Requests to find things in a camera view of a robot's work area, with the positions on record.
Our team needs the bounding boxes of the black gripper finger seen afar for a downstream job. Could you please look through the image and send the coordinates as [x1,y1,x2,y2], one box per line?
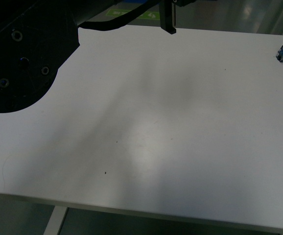
[159,0,176,34]

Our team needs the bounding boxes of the green floor sign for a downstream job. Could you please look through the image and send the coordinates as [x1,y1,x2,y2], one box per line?
[106,9,161,20]

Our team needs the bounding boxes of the white table leg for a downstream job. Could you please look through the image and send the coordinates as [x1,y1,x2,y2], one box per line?
[43,206,68,235]

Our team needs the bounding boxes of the black wrapped cable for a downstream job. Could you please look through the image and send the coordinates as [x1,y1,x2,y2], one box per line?
[77,0,163,32]

